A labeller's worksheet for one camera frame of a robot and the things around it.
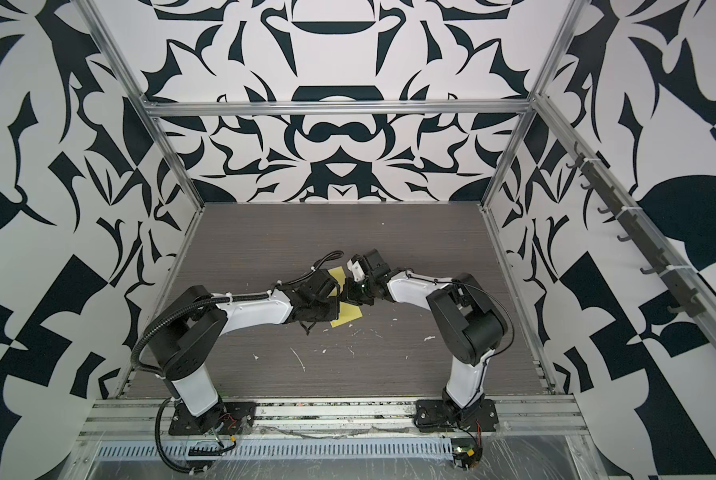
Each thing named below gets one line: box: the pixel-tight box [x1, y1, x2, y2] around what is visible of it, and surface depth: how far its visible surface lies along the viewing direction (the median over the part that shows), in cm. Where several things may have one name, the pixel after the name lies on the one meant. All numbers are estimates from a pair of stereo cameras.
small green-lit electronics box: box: [450, 438, 483, 469], surface depth 73 cm
